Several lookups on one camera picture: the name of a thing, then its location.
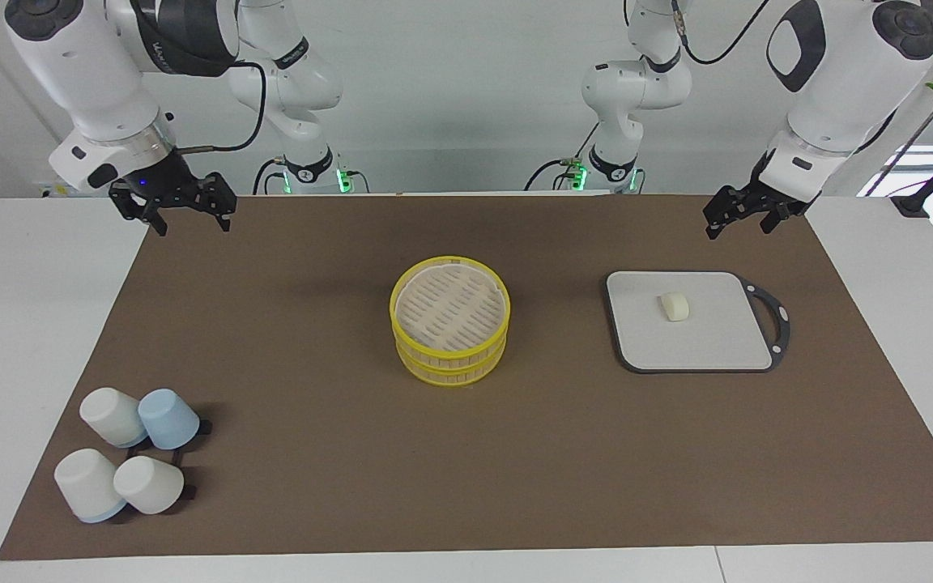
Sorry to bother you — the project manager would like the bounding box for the black cup rack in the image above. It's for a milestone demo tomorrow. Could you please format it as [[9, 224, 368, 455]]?
[[126, 417, 213, 503]]

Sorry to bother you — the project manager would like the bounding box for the yellow steamer tier white liner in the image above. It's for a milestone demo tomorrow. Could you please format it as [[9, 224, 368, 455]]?
[[390, 256, 512, 361]]

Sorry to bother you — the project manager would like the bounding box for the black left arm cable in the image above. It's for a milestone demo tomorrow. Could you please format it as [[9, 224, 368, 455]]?
[[671, 0, 771, 66]]

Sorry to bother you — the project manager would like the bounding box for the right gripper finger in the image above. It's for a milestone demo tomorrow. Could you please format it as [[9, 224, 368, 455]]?
[[201, 172, 237, 234], [109, 182, 169, 237]]

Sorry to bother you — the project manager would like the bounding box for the brown table mat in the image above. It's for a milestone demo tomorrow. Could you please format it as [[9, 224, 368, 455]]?
[[0, 193, 933, 562]]

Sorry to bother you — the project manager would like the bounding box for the white bottle lower right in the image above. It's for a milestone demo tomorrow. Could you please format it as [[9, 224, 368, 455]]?
[[79, 387, 149, 448]]

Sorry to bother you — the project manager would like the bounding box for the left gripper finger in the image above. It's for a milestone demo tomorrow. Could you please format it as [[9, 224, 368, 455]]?
[[704, 186, 751, 240], [760, 202, 793, 236]]

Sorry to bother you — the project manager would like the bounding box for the grey cutting board dark rim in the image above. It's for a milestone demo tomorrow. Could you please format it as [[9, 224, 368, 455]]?
[[603, 270, 792, 375]]

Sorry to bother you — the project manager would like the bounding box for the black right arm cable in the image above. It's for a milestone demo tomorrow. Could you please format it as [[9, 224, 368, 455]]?
[[173, 61, 267, 155]]

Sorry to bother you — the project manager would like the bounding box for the black base cable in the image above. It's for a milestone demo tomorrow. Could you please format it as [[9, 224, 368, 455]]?
[[525, 121, 590, 192], [253, 156, 288, 195]]

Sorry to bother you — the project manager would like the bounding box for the light blue bottle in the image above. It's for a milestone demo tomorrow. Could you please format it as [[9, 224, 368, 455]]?
[[138, 389, 201, 451]]

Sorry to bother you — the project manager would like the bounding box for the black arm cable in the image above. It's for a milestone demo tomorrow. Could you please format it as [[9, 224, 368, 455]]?
[[173, 61, 267, 155], [671, 0, 771, 66]]

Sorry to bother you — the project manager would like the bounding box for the white plastic cup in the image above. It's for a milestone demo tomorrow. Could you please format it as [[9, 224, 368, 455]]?
[[53, 448, 128, 524], [113, 456, 185, 516]]

